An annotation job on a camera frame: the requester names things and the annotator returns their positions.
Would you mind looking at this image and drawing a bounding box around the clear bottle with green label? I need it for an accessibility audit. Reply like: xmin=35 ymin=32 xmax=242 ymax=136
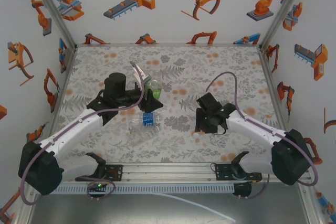
xmin=144 ymin=78 xmax=163 ymax=101

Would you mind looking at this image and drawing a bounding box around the clear bottle with blue label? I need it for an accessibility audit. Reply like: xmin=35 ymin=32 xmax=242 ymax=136
xmin=130 ymin=111 xmax=165 ymax=130

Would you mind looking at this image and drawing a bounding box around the floral patterned table cover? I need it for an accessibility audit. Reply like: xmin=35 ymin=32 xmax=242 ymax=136
xmin=51 ymin=45 xmax=287 ymax=164

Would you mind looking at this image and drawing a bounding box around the black hub box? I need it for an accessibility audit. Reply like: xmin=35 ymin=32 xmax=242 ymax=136
xmin=87 ymin=181 xmax=108 ymax=201
xmin=233 ymin=183 xmax=253 ymax=199

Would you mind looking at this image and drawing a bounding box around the white tube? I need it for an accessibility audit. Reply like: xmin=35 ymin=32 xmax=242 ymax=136
xmin=153 ymin=191 xmax=237 ymax=222

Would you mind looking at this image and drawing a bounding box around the thin black wire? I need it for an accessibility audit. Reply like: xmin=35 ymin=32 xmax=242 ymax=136
xmin=216 ymin=123 xmax=229 ymax=136

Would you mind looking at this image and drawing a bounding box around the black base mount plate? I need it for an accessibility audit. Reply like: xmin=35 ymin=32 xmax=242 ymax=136
xmin=214 ymin=163 xmax=263 ymax=183
xmin=103 ymin=164 xmax=124 ymax=182

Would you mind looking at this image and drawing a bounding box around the aluminium frame bar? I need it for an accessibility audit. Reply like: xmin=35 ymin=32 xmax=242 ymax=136
xmin=258 ymin=47 xmax=325 ymax=224
xmin=75 ymin=42 xmax=263 ymax=49
xmin=14 ymin=45 xmax=78 ymax=224

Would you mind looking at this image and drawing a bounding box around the aluminium rail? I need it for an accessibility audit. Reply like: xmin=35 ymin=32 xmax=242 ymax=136
xmin=64 ymin=164 xmax=265 ymax=183

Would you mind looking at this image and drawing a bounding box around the white slotted cable duct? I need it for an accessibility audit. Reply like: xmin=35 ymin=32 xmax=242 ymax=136
xmin=56 ymin=183 xmax=235 ymax=195

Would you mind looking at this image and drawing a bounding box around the aluminium frame post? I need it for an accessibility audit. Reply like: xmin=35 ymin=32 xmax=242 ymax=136
xmin=259 ymin=0 xmax=314 ymax=49
xmin=26 ymin=0 xmax=78 ymax=49

